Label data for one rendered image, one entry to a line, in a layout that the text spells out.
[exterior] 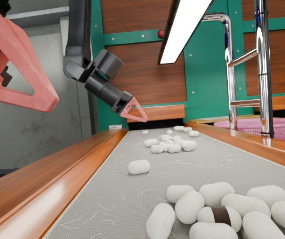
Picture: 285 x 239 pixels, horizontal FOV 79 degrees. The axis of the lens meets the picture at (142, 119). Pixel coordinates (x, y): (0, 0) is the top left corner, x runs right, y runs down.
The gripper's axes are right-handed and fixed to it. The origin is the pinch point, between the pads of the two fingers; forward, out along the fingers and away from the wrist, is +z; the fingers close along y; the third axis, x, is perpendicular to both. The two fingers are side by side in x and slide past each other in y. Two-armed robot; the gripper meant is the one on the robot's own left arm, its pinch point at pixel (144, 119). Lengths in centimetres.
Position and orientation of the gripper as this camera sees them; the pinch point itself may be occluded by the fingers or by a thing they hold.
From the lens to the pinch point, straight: 51.7
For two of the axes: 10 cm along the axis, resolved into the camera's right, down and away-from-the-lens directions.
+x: -5.8, 8.1, 0.5
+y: 0.1, -0.5, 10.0
